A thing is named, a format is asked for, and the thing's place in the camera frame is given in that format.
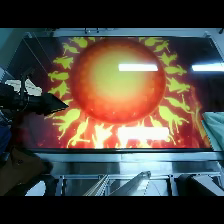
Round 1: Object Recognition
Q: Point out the pale green garment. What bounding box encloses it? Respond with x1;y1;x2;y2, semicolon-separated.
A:
201;111;224;150

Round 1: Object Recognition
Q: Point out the brown garment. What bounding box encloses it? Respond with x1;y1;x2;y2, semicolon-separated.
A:
0;147;47;197

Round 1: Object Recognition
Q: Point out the blue garment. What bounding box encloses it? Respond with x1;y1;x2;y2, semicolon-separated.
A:
0;124;13;157

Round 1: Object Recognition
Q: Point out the silver frame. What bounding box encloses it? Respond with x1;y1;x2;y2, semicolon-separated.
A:
25;150;224;197

